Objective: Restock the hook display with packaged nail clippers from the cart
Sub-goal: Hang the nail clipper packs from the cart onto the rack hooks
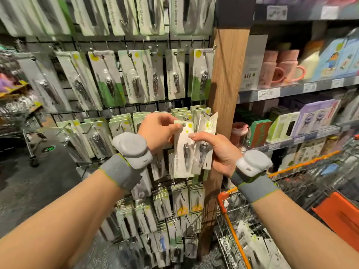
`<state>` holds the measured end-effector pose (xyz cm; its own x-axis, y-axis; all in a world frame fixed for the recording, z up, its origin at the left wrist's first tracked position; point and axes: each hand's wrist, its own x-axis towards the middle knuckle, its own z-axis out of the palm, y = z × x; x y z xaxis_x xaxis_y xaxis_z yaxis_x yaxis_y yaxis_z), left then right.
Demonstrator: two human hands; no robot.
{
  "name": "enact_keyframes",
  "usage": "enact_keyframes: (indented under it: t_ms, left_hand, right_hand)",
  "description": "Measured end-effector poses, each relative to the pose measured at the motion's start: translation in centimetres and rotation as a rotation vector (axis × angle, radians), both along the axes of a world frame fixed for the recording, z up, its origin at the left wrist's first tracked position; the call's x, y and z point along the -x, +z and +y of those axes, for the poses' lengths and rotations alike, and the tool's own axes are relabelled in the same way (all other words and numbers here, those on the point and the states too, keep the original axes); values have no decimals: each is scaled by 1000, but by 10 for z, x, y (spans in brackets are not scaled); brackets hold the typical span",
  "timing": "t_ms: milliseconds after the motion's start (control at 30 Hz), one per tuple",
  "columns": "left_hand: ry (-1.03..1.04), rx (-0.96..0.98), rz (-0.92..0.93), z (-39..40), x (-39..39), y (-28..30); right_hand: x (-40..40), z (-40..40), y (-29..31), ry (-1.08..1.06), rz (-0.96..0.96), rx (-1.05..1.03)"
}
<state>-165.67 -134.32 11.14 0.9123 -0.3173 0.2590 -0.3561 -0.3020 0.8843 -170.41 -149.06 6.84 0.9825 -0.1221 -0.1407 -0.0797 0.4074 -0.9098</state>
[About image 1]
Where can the person's right hand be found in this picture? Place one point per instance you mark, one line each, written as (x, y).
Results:
(221, 154)

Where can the person's left hand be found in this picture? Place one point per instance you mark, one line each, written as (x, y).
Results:
(157, 131)

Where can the rows of hung nail clipper packs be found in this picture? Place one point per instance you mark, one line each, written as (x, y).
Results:
(112, 75)

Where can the pile of packets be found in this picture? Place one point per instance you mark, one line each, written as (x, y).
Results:
(263, 249)

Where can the person's right forearm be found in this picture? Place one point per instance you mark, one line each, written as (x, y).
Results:
(314, 232)

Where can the pink mugs on shelf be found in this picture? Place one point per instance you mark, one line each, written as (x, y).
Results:
(239, 136)

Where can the large white product box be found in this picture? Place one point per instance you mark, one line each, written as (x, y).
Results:
(253, 61)

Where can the lavender product box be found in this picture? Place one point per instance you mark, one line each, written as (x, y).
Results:
(314, 117)

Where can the empty silver shopping cart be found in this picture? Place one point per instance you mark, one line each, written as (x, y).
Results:
(19, 109)

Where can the grey wrist tracker band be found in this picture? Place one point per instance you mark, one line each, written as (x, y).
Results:
(252, 165)
(132, 151)

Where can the teal orange box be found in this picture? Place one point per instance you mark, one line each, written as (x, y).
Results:
(261, 134)

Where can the green white box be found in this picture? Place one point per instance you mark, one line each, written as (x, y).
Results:
(283, 129)

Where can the green floor sticker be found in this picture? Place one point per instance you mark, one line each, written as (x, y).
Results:
(49, 148)

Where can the cream white jug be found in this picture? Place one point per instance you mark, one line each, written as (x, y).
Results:
(311, 64)

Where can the blue cartoon box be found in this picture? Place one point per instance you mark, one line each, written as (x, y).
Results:
(334, 58)

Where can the wooden post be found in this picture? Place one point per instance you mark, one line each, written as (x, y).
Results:
(224, 70)

